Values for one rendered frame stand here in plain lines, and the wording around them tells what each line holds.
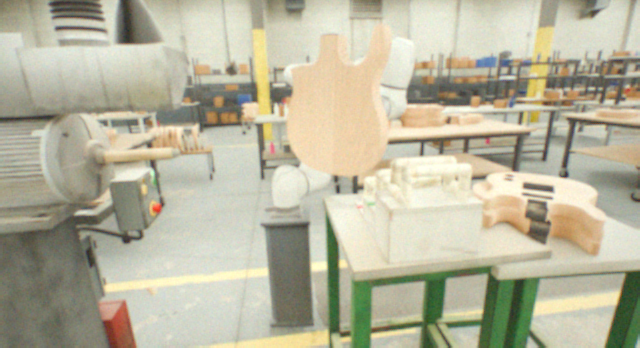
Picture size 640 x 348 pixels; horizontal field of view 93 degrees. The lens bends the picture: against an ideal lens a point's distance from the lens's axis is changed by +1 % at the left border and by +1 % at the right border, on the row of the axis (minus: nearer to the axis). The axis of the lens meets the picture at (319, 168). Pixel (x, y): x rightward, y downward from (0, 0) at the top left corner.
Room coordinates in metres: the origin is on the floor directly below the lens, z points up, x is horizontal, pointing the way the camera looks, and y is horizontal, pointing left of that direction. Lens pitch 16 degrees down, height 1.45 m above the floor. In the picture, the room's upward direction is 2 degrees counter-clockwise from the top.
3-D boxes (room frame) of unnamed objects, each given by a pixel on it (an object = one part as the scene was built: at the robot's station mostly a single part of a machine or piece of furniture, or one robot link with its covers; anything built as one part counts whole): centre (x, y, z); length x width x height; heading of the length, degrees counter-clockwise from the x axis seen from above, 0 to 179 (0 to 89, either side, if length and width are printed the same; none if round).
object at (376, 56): (0.84, -0.15, 1.52); 0.07 x 0.04 x 0.10; 51
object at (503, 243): (1.06, -0.36, 0.55); 0.62 x 0.58 x 0.76; 97
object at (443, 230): (0.85, -0.32, 1.02); 0.27 x 0.15 x 0.17; 96
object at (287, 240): (1.66, 0.20, 0.35); 0.28 x 0.28 x 0.70; 0
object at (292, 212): (1.66, 0.21, 0.73); 0.22 x 0.18 x 0.06; 90
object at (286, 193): (1.67, 0.19, 0.87); 0.18 x 0.16 x 0.22; 131
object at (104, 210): (1.02, 0.77, 1.02); 0.19 x 0.04 x 0.04; 7
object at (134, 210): (1.08, 0.77, 0.99); 0.24 x 0.21 x 0.26; 97
